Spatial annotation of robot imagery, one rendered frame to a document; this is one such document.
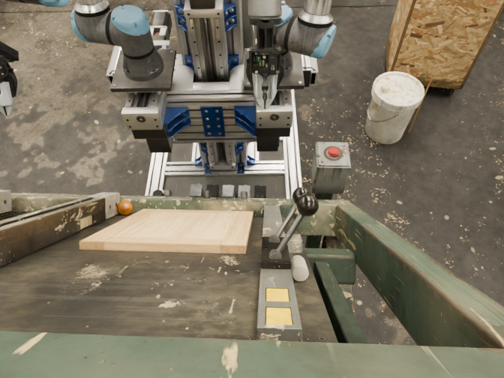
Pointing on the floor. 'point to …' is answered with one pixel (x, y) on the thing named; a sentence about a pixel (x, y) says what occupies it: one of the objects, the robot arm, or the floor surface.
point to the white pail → (393, 106)
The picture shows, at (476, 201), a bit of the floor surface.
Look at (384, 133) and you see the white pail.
